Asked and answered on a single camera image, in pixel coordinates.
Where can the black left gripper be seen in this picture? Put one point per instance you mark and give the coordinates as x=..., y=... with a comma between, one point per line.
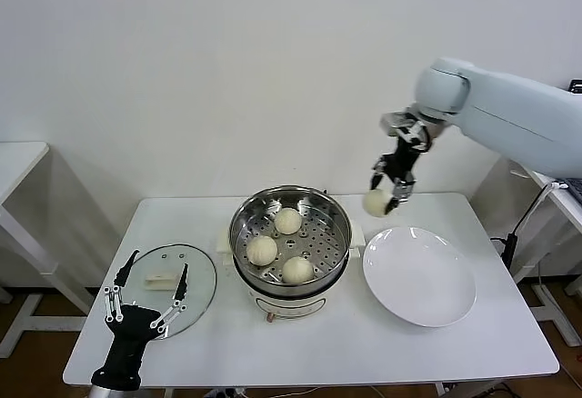
x=129, y=339

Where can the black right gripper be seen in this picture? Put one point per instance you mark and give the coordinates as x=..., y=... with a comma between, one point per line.
x=402, y=164

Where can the white steamed baozi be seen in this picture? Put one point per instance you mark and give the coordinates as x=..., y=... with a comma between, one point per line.
x=377, y=202
x=262, y=250
x=287, y=221
x=298, y=270

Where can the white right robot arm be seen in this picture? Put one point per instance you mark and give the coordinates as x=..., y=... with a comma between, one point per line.
x=509, y=107

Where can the perforated steel steamer basket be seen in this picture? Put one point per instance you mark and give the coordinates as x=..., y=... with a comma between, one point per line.
x=318, y=243

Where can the stainless steel steamer pot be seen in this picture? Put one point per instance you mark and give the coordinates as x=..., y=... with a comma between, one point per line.
x=291, y=305

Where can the white round plate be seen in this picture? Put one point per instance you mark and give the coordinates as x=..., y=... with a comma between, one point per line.
x=418, y=280

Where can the grey open laptop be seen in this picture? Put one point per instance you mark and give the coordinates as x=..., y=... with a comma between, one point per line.
x=576, y=86

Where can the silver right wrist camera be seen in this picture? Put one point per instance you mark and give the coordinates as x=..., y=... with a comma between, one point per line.
x=394, y=122

